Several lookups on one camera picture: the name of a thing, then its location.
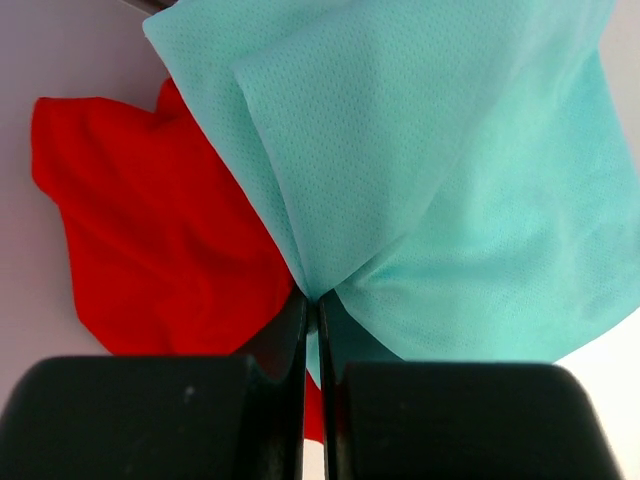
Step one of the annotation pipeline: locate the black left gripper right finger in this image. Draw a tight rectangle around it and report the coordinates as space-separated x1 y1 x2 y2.
317 294 619 479

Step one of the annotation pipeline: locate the red folded t shirt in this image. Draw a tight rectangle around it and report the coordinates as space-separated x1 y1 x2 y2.
30 78 326 444

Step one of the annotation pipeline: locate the teal t shirt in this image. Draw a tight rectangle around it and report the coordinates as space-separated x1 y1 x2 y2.
143 1 639 362

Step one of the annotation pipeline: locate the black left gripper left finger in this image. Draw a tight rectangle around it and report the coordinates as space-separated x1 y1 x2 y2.
1 294 307 479

